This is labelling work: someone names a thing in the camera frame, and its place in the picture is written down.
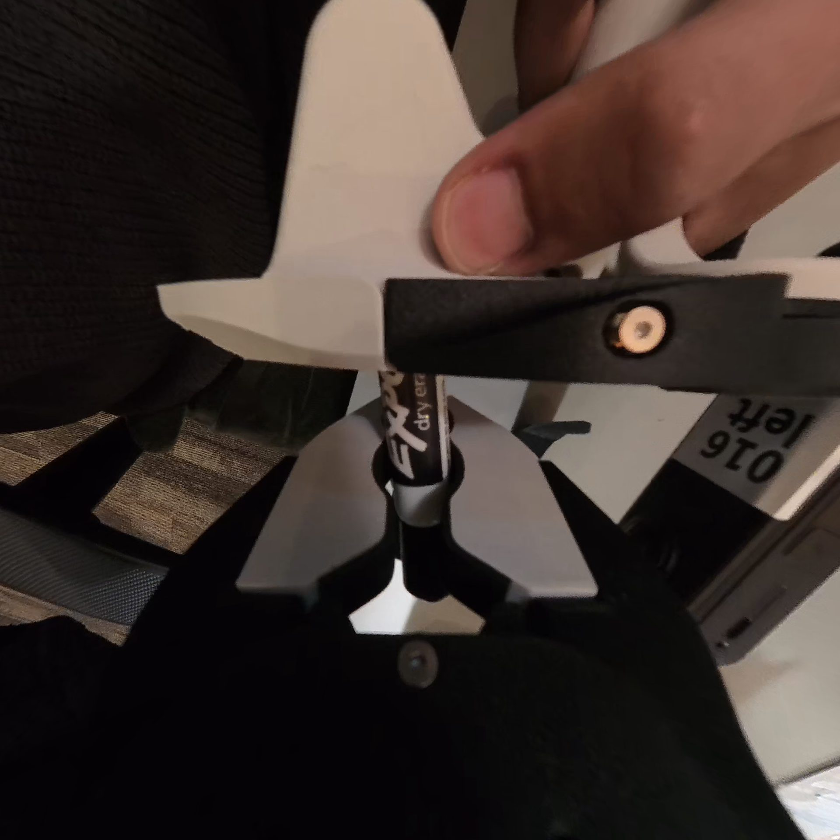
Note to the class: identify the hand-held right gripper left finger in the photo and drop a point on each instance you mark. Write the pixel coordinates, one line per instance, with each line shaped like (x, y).
(315, 525)

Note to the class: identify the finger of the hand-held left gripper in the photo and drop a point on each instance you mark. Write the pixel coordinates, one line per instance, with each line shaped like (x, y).
(361, 197)

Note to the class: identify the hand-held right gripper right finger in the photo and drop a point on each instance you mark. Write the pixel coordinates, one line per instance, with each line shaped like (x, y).
(518, 525)

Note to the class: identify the black dry erase marker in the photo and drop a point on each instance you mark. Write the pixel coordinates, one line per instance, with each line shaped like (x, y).
(420, 446)

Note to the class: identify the person's left hand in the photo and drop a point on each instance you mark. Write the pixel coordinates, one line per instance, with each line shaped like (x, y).
(623, 164)

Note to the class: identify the person's torso in black sweater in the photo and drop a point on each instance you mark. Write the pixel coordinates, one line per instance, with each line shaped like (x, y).
(131, 197)

